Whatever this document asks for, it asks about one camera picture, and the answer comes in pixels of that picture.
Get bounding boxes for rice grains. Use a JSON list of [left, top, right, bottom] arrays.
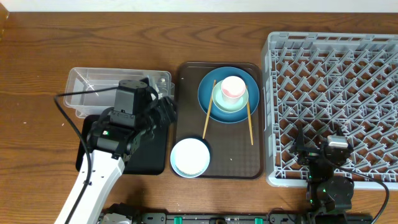
[[174, 139, 210, 175]]

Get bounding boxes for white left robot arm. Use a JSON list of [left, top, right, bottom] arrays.
[[56, 78, 177, 223]]

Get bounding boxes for brown serving tray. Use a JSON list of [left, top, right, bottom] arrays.
[[175, 62, 265, 179]]

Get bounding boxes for wooden chopstick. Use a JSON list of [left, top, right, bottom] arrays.
[[246, 85, 254, 146], [202, 80, 216, 139]]

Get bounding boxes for black tray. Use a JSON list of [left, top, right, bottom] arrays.
[[75, 114, 168, 175]]

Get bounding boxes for pink cup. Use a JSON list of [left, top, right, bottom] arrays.
[[221, 76, 246, 104]]

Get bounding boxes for light green bowl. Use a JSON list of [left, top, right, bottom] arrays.
[[211, 81, 249, 113]]

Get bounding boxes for grey dishwasher rack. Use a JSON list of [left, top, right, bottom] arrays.
[[262, 32, 397, 190]]

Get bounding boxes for dark blue plate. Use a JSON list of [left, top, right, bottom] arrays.
[[198, 67, 260, 123]]

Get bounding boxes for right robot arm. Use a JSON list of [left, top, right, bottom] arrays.
[[293, 127, 354, 214]]

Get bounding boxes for clear plastic bin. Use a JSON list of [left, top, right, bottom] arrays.
[[64, 67, 175, 118]]

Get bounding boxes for light blue bowl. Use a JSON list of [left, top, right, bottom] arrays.
[[170, 138, 211, 179]]

